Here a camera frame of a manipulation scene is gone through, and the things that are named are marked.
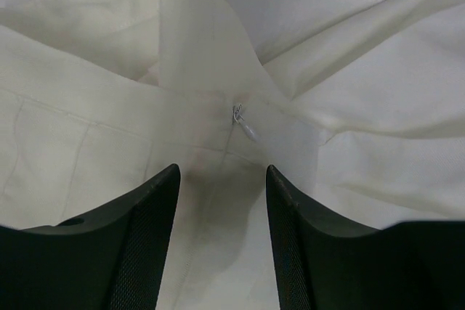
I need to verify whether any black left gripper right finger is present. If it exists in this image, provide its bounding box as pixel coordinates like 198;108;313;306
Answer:
266;166;464;309

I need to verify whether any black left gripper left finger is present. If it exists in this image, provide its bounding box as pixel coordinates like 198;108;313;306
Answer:
1;165;180;309

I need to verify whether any white skirt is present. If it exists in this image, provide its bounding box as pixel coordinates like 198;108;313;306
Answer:
1;0;464;309

